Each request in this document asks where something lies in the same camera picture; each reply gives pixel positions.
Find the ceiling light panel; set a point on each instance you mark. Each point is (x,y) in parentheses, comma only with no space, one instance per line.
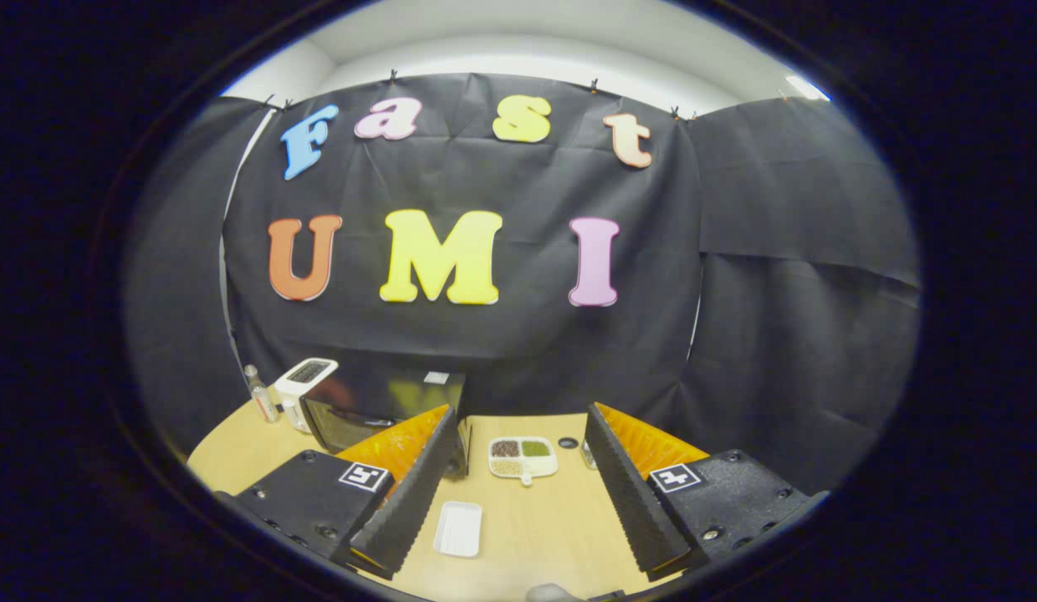
(807,88)

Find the small clear bottle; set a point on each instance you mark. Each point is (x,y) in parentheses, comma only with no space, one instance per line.
(262,401)

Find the white divided plate with beans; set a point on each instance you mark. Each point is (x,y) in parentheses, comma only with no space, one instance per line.
(523,458)

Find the black backdrop cloth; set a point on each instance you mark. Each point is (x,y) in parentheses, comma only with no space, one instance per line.
(518,184)

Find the small white rectangular tray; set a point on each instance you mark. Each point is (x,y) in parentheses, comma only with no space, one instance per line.
(458,529)

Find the white toaster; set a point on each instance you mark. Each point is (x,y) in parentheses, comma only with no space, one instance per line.
(301,380)

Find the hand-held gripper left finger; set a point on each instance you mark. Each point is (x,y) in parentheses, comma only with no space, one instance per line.
(410,502)

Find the black toaster oven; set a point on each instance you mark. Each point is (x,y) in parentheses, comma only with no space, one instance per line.
(376,401)

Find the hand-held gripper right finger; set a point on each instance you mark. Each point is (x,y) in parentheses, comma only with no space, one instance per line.
(635,502)

